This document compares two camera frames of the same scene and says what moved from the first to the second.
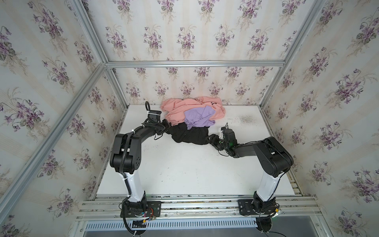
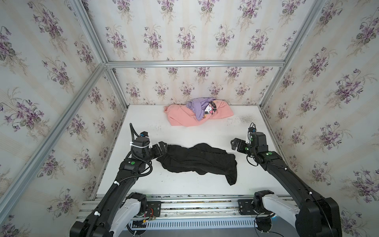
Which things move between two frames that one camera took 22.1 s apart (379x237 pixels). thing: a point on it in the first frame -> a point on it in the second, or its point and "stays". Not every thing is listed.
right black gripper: x=219 y=141 -> x=241 y=145
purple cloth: x=199 y=117 -> x=198 y=105
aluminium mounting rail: x=199 y=207 stays
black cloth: x=180 y=133 -> x=201 y=158
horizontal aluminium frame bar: x=194 y=63 stays
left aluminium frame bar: x=27 y=173 stays
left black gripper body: x=165 y=127 -> x=160 y=148
